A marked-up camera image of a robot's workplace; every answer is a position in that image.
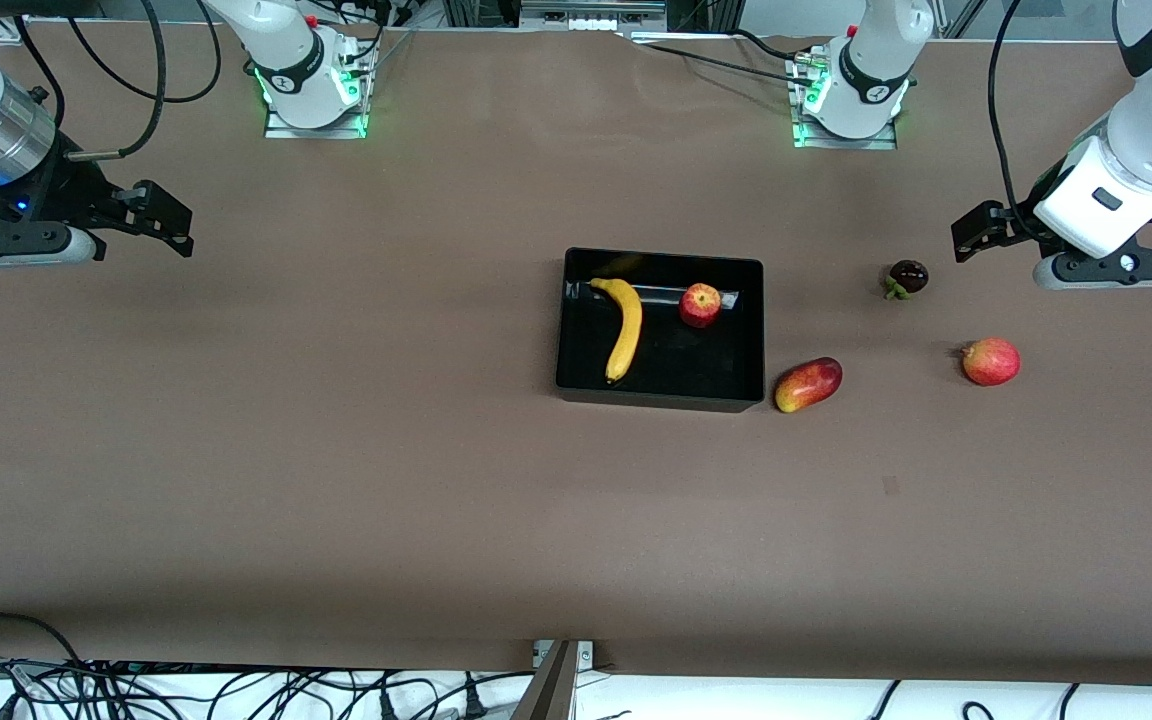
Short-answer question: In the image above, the small red apple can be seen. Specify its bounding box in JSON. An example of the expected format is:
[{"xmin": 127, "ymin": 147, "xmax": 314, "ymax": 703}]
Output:
[{"xmin": 678, "ymin": 283, "xmax": 723, "ymax": 329}]

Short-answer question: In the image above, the yellow banana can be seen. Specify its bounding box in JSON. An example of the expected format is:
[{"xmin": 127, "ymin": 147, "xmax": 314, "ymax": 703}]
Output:
[{"xmin": 589, "ymin": 277, "xmax": 644, "ymax": 385}]

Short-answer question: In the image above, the dark purple mangosteen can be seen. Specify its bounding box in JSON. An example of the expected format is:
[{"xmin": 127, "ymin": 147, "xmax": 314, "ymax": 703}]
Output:
[{"xmin": 883, "ymin": 259, "xmax": 930, "ymax": 301}]

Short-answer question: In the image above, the round red pomegranate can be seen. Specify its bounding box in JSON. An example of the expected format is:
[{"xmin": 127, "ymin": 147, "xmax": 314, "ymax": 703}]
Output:
[{"xmin": 960, "ymin": 337, "xmax": 1022, "ymax": 387}]

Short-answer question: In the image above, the red yellow mango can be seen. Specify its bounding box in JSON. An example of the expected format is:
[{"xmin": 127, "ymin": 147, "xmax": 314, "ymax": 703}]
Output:
[{"xmin": 774, "ymin": 357, "xmax": 844, "ymax": 414}]

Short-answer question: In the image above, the black rectangular plastic tray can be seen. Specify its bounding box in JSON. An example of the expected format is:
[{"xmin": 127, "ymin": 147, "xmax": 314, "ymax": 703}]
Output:
[{"xmin": 554, "ymin": 247, "xmax": 767, "ymax": 414}]

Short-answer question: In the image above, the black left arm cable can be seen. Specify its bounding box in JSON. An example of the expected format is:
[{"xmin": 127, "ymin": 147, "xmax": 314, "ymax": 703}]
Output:
[{"xmin": 988, "ymin": 0, "xmax": 1039, "ymax": 239}]

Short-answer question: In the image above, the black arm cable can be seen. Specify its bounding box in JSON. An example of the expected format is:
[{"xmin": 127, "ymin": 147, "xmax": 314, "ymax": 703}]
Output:
[
  {"xmin": 11, "ymin": 0, "xmax": 223, "ymax": 163},
  {"xmin": 988, "ymin": 0, "xmax": 1039, "ymax": 239}
]

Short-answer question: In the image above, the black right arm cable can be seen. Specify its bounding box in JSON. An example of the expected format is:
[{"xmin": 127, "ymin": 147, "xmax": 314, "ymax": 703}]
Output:
[{"xmin": 11, "ymin": 0, "xmax": 223, "ymax": 163}]

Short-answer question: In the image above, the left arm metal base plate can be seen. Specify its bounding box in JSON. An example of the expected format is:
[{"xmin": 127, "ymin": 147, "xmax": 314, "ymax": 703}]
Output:
[{"xmin": 789, "ymin": 45, "xmax": 900, "ymax": 151}]

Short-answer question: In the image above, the thin black table cable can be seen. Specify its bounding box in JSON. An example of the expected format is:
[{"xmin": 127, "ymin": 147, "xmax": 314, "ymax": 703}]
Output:
[{"xmin": 628, "ymin": 30, "xmax": 822, "ymax": 89}]

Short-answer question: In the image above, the thick black looped cable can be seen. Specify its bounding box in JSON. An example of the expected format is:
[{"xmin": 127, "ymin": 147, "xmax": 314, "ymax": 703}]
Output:
[{"xmin": 0, "ymin": 612, "xmax": 89, "ymax": 669}]

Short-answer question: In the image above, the aluminium frame with silver box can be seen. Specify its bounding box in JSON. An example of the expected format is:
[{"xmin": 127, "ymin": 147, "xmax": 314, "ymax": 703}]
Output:
[{"xmin": 441, "ymin": 0, "xmax": 739, "ymax": 33}]

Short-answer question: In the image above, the tangled black cable bundle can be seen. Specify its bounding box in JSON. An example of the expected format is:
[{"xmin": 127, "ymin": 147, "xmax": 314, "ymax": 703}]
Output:
[{"xmin": 0, "ymin": 655, "xmax": 537, "ymax": 720}]

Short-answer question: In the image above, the small metal table bracket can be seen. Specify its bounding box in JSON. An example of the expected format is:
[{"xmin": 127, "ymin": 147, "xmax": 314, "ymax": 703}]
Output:
[{"xmin": 533, "ymin": 640, "xmax": 596, "ymax": 670}]

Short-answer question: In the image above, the dark slanted metal post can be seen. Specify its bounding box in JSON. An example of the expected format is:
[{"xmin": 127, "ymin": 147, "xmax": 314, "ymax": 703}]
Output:
[{"xmin": 510, "ymin": 640, "xmax": 579, "ymax": 720}]

